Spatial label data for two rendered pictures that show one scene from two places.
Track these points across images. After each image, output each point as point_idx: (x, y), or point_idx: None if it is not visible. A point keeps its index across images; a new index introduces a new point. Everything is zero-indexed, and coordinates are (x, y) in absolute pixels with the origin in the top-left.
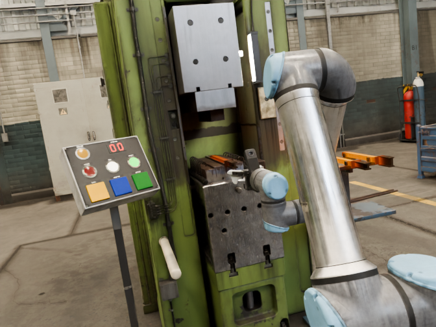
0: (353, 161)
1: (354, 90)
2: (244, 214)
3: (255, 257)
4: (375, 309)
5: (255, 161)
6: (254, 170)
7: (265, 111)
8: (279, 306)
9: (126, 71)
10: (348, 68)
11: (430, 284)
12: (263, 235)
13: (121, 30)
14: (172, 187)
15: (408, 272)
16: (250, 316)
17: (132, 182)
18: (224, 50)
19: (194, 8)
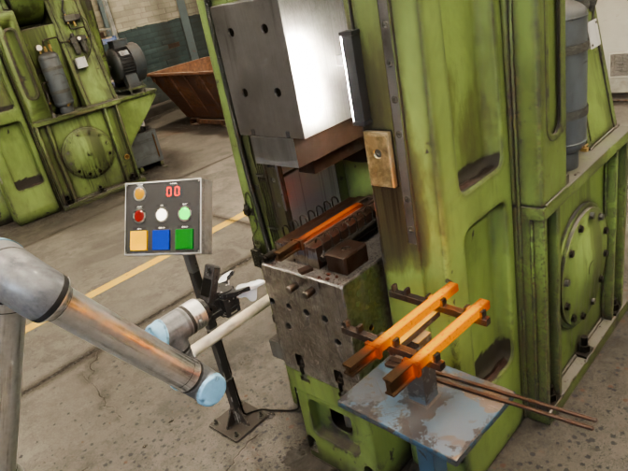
0: (365, 343)
1: (33, 315)
2: (307, 319)
3: (325, 376)
4: None
5: (208, 284)
6: (203, 296)
7: (376, 174)
8: (363, 450)
9: (216, 81)
10: (5, 292)
11: None
12: (332, 357)
13: (203, 24)
14: (277, 239)
15: None
16: (340, 435)
17: (174, 237)
18: (275, 79)
19: (232, 8)
